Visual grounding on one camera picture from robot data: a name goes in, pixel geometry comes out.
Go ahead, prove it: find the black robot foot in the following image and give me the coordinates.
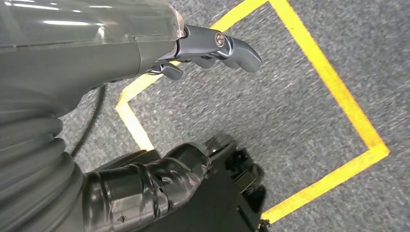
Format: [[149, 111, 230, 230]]
[[93, 134, 270, 232]]

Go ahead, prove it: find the yellow floor tape square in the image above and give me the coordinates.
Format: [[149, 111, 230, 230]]
[[115, 0, 391, 225]]

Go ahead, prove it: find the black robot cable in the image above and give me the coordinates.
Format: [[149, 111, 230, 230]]
[[70, 84, 107, 158]]

